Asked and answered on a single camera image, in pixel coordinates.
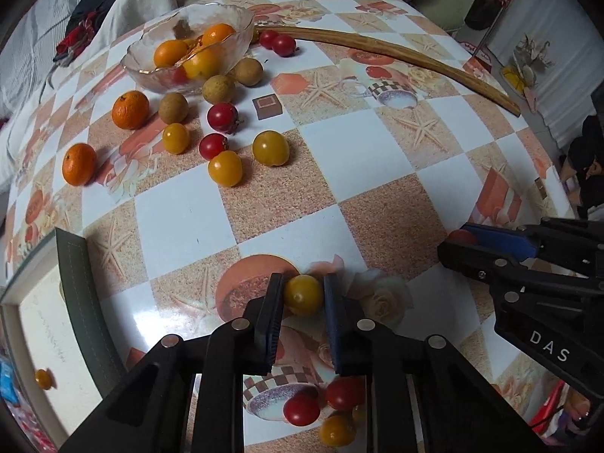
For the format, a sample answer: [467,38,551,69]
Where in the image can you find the red cherry tomato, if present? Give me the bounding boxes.
[199,133,228,160]
[207,102,239,134]

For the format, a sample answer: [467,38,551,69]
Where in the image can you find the checkered patterned tablecloth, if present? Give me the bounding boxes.
[6,28,572,434]

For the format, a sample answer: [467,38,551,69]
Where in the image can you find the long wooden stick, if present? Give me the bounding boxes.
[256,26,521,117]

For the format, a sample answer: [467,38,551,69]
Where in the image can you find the yellow cherry tomato on table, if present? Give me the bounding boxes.
[162,123,190,154]

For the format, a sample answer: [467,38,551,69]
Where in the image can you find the white shallow box tray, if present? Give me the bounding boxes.
[1,228,126,448]

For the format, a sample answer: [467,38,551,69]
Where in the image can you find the brown longan near bowl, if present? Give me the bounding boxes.
[158,92,190,125]

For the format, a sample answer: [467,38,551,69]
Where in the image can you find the large orange mandarin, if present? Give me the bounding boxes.
[62,143,97,187]

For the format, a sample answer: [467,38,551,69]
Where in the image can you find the clear glass fruit bowl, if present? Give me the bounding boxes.
[121,3,254,94]

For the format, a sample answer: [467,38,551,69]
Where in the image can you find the red clothes on sofa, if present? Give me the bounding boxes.
[53,10,102,66]

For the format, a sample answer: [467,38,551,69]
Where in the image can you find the white sofa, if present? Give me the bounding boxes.
[1,0,183,192]

